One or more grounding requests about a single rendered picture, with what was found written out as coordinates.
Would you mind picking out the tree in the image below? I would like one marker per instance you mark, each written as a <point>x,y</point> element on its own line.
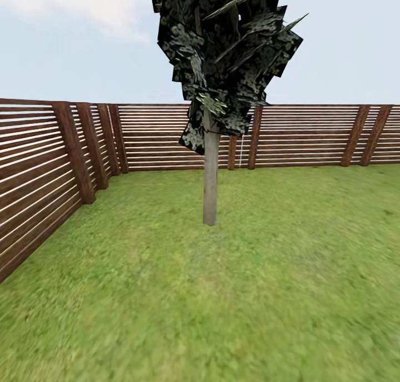
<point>225,53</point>

